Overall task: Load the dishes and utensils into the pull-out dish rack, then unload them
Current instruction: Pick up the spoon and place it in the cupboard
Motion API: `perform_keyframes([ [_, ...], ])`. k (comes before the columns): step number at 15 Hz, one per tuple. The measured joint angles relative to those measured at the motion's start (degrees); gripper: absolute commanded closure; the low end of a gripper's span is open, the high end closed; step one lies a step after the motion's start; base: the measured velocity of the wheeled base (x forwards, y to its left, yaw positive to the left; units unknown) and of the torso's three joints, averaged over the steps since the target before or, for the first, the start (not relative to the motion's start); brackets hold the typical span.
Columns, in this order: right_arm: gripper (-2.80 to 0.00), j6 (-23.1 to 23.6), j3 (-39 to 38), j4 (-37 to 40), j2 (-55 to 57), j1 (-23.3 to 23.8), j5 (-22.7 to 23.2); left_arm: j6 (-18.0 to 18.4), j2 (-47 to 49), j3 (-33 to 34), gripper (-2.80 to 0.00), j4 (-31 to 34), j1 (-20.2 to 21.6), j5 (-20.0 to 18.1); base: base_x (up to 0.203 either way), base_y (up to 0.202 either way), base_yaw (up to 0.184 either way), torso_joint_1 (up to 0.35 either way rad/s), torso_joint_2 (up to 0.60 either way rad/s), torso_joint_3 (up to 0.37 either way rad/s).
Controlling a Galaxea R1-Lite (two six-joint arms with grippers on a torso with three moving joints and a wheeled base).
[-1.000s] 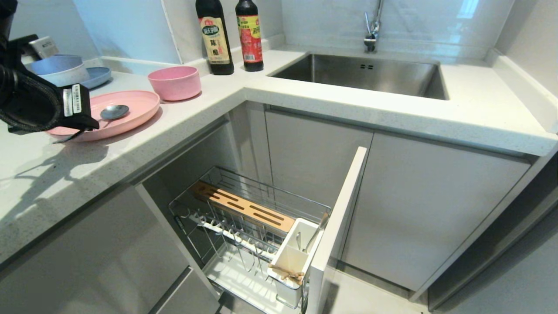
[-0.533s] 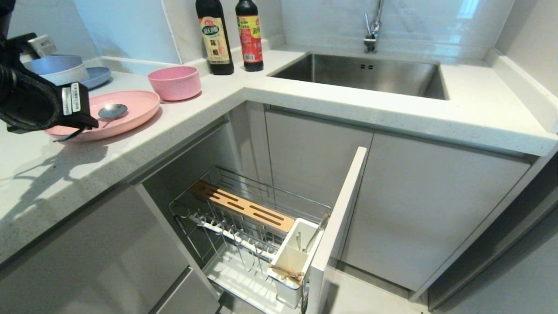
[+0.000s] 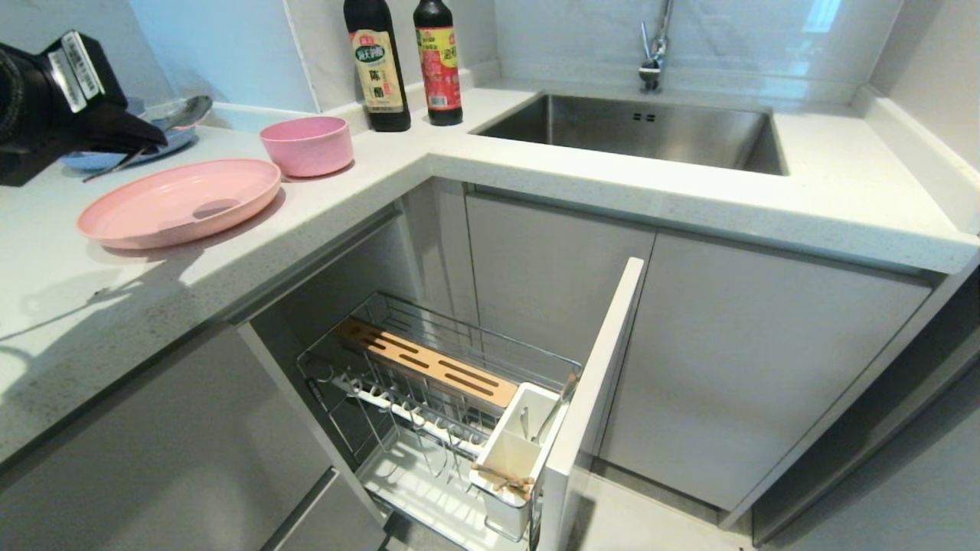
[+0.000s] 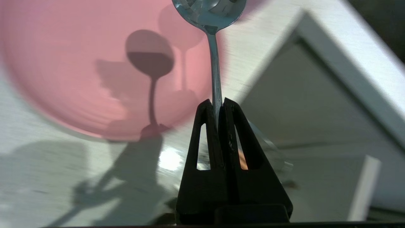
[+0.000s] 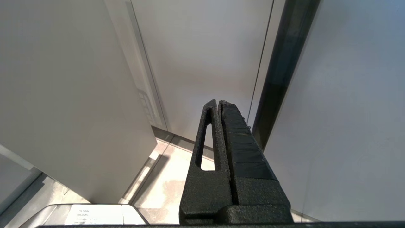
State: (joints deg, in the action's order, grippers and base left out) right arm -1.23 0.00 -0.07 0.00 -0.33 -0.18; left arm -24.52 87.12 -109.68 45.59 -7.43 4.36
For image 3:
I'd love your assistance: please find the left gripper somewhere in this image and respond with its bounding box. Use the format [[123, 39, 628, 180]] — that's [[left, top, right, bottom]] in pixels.
[[40, 31, 168, 154]]

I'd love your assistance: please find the white pull-out front panel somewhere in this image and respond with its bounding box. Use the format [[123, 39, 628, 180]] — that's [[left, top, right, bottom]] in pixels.
[[535, 256, 646, 551]]

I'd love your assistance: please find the blue plate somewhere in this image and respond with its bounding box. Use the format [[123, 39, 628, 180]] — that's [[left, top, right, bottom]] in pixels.
[[60, 97, 200, 171]]

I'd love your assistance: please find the metal spoon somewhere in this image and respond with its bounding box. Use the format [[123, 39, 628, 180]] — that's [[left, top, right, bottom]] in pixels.
[[83, 95, 214, 183]]

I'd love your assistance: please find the pink plastic plate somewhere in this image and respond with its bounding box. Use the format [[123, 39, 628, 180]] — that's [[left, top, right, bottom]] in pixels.
[[76, 158, 283, 250]]

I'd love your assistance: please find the pink plastic bowl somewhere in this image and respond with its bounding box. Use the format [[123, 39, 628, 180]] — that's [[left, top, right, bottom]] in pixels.
[[260, 116, 354, 178]]

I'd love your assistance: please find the dark bottle yellow label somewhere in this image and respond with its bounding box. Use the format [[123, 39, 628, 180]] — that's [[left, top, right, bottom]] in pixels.
[[343, 0, 412, 132]]

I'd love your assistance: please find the dark bottle red label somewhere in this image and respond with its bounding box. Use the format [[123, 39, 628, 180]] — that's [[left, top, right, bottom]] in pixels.
[[413, 0, 464, 127]]

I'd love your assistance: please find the large grey drawer front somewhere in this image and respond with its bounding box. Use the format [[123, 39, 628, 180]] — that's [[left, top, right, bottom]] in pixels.
[[0, 324, 338, 551]]

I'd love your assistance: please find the wooden knife slot block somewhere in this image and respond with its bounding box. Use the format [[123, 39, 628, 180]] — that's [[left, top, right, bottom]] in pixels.
[[335, 316, 521, 409]]

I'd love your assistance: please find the narrow grey cabinet door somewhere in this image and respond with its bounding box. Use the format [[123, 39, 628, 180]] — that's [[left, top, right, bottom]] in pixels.
[[465, 191, 657, 370]]

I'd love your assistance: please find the white drip tray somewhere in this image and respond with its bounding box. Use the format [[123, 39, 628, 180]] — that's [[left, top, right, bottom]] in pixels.
[[355, 427, 537, 551]]

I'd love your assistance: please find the white utensil holder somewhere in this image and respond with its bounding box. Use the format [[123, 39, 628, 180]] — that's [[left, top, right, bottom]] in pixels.
[[468, 381, 572, 541]]

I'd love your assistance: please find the stainless steel sink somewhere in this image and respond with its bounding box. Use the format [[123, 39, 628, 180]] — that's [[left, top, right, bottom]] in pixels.
[[471, 91, 789, 176]]

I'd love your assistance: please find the metal utensil in holder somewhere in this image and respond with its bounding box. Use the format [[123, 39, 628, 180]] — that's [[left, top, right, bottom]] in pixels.
[[534, 372, 580, 446]]

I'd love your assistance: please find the brown twine tie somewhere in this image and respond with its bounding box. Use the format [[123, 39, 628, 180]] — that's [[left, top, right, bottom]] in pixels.
[[470, 462, 537, 500]]

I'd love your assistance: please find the chrome faucet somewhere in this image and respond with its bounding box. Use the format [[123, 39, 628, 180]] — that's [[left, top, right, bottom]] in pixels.
[[639, 0, 676, 93]]

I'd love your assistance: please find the wide grey cabinet door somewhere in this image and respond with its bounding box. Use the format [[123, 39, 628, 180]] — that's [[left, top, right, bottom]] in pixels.
[[596, 230, 936, 513]]

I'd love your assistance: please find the wire pull-out dish rack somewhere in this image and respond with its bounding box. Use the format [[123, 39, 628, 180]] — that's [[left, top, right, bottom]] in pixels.
[[296, 291, 584, 551]]

